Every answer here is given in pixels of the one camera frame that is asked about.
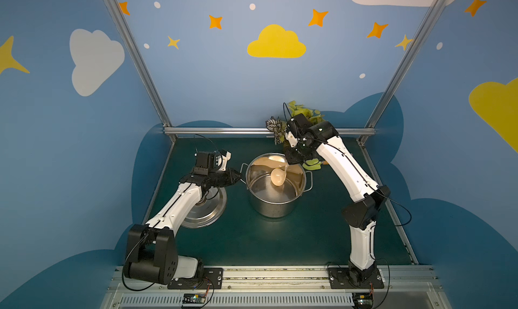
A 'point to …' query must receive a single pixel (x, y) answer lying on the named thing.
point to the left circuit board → (193, 298)
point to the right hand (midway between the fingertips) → (291, 158)
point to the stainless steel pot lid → (208, 211)
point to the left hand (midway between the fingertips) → (242, 173)
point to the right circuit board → (362, 300)
